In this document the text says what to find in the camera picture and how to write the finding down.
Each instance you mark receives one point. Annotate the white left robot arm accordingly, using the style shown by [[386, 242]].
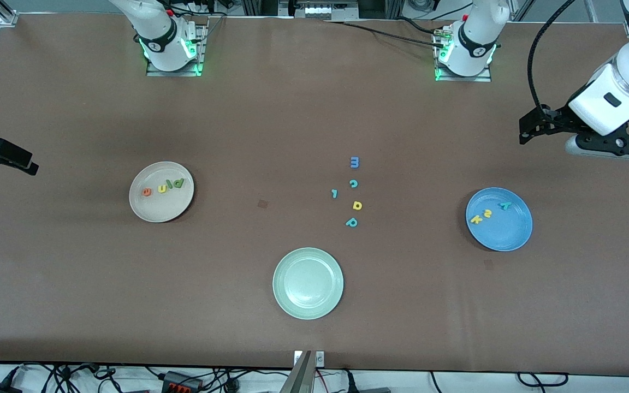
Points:
[[473, 43]]

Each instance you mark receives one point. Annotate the black power adapter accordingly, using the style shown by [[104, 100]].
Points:
[[0, 388]]

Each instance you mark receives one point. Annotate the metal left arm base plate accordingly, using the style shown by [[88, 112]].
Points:
[[484, 78]]

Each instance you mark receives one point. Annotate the black orange power strip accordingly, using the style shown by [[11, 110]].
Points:
[[181, 380]]

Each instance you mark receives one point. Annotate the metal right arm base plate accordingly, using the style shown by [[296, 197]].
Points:
[[156, 72]]

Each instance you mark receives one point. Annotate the blue plate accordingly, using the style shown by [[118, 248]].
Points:
[[503, 232]]

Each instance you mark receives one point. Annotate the beige brown plate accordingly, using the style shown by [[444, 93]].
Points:
[[161, 207]]

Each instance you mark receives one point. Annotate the silver connector box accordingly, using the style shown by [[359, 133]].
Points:
[[320, 11]]

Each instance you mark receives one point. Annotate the grey metal profile bar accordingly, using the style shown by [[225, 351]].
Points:
[[301, 376]]

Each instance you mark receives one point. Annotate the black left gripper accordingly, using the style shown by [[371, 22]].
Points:
[[559, 119]]

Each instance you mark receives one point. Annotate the yellow letter k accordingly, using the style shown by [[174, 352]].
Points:
[[476, 219]]

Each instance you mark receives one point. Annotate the teal letter p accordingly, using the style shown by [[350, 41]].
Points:
[[351, 222]]

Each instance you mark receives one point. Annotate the small white metal bracket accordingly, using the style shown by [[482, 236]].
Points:
[[320, 358]]

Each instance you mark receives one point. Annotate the black plug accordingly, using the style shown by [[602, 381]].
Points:
[[350, 385]]

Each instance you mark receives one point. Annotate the pale green plate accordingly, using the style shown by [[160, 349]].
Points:
[[308, 283]]

